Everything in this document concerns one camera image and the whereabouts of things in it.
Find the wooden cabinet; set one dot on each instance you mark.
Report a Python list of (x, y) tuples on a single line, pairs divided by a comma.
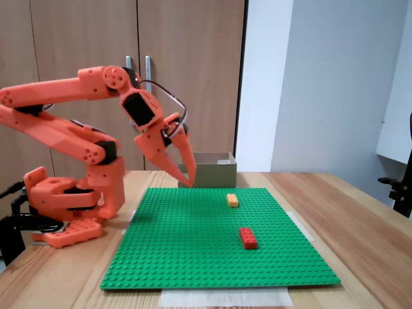
[(193, 48)]

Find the black table clamp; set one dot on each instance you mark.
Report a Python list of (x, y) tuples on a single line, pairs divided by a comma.
[(9, 231)]

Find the yellow lego block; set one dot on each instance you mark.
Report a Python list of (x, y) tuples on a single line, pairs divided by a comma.
[(232, 200)]

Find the green lego baseplate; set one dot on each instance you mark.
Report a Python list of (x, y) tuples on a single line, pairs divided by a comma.
[(193, 251)]

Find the beige masking tape strip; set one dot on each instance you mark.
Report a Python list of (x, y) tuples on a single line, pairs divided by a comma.
[(225, 297), (304, 227), (128, 223)]

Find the open cardboard box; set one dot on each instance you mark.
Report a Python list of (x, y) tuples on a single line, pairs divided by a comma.
[(215, 175)]

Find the red lego block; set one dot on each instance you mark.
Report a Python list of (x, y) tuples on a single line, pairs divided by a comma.
[(248, 239)]

